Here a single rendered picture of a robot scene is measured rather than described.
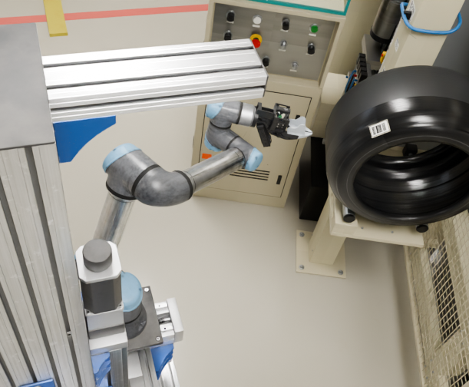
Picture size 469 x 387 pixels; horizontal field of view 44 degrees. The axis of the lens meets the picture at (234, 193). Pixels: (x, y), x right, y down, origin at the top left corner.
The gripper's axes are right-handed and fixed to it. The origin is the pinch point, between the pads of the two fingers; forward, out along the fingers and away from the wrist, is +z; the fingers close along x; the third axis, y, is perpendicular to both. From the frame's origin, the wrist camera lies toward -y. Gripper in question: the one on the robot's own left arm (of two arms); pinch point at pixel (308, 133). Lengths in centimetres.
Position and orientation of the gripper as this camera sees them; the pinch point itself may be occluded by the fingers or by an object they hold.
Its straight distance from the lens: 198.7
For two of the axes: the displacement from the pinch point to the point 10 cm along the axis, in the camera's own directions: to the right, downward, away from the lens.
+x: 0.8, -7.8, 6.2
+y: 2.4, -5.9, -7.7
